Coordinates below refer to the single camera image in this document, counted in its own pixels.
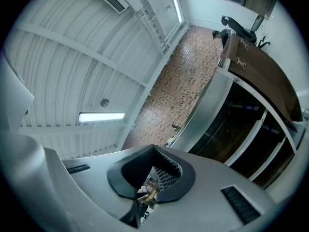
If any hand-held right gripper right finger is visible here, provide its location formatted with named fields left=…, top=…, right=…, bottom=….
left=154, top=145, right=197, bottom=204

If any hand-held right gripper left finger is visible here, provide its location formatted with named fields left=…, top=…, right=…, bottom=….
left=107, top=145, right=155, bottom=229

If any white wire mesh cart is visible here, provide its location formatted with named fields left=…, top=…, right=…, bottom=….
left=151, top=166, right=181, bottom=191

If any long ceiling tube light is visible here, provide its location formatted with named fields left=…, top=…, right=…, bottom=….
left=79, top=112, right=126, bottom=123
left=169, top=0, right=183, bottom=24

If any white shelf unit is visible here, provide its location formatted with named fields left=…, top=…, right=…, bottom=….
left=166, top=65, right=306, bottom=189

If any black stand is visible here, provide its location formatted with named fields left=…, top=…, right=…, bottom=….
left=256, top=32, right=271, bottom=49

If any black office chair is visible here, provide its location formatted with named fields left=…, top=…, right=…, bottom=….
left=221, top=15, right=258, bottom=44

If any white ceiling cable tray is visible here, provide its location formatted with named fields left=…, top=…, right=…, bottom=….
left=139, top=0, right=171, bottom=56

